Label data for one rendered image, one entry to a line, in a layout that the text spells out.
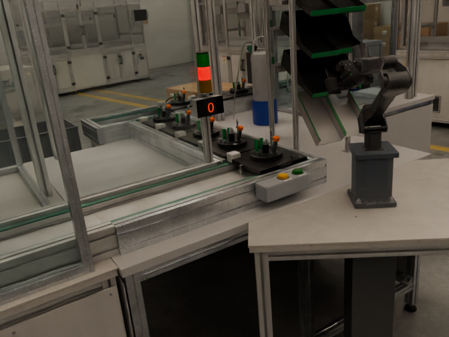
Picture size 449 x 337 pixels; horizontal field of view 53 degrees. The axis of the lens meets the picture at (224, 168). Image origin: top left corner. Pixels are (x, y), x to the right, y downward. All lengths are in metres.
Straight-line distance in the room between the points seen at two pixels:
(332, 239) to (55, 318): 0.86
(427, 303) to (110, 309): 1.78
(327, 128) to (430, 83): 3.94
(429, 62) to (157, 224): 4.77
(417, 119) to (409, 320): 1.47
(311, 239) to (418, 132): 2.14
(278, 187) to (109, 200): 0.62
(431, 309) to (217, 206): 1.47
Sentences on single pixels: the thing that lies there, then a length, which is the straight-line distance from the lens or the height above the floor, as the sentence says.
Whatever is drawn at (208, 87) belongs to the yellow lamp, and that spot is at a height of 1.28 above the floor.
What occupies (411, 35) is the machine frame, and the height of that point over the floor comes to 1.29.
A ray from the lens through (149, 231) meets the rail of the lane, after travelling 1.49.
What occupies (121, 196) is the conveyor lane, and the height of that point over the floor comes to 0.94.
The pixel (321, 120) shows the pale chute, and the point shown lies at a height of 1.07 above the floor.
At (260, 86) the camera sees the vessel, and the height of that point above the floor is 1.10.
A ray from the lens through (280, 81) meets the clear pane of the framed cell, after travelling 3.12.
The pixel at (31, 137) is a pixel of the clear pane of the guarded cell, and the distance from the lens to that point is 1.28.
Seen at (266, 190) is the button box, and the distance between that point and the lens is 1.60.
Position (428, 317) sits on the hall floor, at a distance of 2.63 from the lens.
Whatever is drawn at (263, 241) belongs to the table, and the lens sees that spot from 1.46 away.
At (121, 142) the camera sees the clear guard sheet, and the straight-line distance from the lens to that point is 1.72.
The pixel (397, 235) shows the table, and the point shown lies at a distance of 1.52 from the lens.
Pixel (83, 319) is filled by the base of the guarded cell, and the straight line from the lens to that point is 1.48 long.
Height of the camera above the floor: 1.57
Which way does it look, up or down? 20 degrees down
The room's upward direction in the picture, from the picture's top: 5 degrees counter-clockwise
